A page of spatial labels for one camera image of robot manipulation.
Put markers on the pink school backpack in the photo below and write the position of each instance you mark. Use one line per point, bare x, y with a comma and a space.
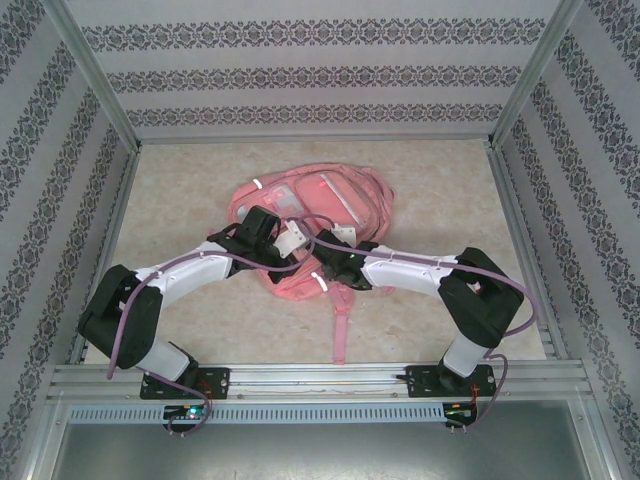
350, 200

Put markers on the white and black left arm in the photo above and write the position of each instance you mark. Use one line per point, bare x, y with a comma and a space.
195, 265

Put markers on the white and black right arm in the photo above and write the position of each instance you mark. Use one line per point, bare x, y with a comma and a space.
410, 275

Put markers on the small circuit board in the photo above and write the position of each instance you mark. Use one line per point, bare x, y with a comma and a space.
187, 412
457, 411

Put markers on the grey metal sheet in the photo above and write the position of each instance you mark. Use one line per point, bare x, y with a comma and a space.
320, 455

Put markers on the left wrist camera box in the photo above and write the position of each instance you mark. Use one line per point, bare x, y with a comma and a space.
257, 222

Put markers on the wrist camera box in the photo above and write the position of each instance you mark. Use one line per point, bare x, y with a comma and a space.
257, 222
342, 235

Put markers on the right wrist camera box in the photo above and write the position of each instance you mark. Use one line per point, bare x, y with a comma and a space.
342, 235

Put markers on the aluminium mounting rail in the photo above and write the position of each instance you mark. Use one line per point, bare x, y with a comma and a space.
320, 382

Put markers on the aluminium back rail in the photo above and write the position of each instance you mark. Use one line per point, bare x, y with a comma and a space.
225, 139

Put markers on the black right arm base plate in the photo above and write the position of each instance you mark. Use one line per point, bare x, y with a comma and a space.
420, 380

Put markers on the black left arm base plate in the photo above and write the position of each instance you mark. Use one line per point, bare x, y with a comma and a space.
217, 382

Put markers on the aluminium side rail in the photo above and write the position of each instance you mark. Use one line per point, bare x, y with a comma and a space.
121, 200
511, 200

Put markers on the aluminium frame post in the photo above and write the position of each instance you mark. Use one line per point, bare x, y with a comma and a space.
92, 70
534, 70

